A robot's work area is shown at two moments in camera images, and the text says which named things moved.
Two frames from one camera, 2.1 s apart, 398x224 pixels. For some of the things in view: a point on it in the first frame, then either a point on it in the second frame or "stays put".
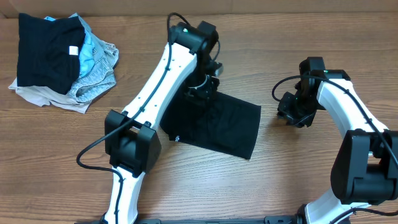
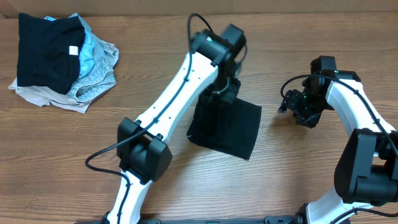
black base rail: x=215 y=220 stays put
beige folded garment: x=41 y=96 stays put
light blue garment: x=87 y=56 stays put
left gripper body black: x=203 y=94 to x=212 y=106
